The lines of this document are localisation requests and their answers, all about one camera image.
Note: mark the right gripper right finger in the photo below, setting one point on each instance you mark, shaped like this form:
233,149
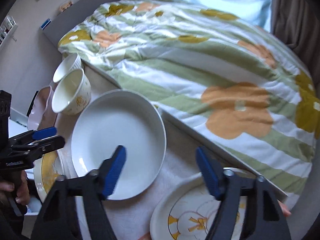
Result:
263,219

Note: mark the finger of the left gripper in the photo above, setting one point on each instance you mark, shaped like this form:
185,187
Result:
37,149
30,136

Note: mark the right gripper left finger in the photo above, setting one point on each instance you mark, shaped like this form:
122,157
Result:
58,218

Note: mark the pink wavy plate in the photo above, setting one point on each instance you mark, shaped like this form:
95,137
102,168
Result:
42,115

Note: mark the large yellow duck plate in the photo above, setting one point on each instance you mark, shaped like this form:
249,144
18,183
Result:
46,170

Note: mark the white bowl yellow pattern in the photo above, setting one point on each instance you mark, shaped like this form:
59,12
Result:
72,94

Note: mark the plain white deep plate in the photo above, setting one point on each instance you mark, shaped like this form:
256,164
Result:
121,117

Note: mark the white duck cartoon plate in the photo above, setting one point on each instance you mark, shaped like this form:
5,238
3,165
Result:
187,212

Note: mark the ribbed white bowl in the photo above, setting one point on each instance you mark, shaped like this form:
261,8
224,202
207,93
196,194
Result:
71,62

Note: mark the person's right hand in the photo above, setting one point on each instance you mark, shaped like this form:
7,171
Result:
283,207

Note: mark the person's left hand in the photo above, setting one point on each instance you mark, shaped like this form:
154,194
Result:
22,193

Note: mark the grey headboard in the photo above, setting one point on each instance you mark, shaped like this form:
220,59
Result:
72,16

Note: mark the floral green yellow duvet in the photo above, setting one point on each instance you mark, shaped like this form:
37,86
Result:
232,82

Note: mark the brown curtain right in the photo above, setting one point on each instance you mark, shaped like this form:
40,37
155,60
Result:
296,25

